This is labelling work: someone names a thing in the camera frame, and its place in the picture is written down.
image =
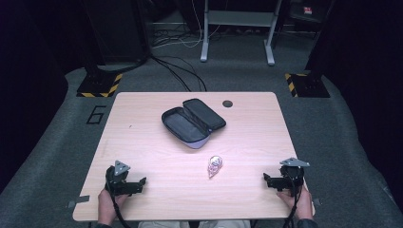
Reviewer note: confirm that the black hazard-striped stand base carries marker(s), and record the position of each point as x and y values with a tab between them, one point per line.
306	85
99	85

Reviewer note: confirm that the dark cabinet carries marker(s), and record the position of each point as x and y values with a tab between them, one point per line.
115	31

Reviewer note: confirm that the small clear wrapped pink item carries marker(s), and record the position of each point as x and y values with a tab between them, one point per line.
214	165

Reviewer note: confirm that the dark box with red label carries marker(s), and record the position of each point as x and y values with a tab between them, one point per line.
304	11

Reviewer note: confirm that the grey tape piece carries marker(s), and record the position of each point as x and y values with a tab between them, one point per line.
71	204
83	199

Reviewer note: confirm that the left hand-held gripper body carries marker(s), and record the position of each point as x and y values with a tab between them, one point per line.
118	182

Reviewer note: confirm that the person's left hand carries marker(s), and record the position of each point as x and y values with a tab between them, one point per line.
107	205

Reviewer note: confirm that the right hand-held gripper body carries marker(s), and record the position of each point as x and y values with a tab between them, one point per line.
292	175

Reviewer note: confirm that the white metal stand frame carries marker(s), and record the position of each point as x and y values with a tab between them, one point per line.
237	19

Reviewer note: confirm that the open black zip case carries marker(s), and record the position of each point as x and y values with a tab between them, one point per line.
193	122

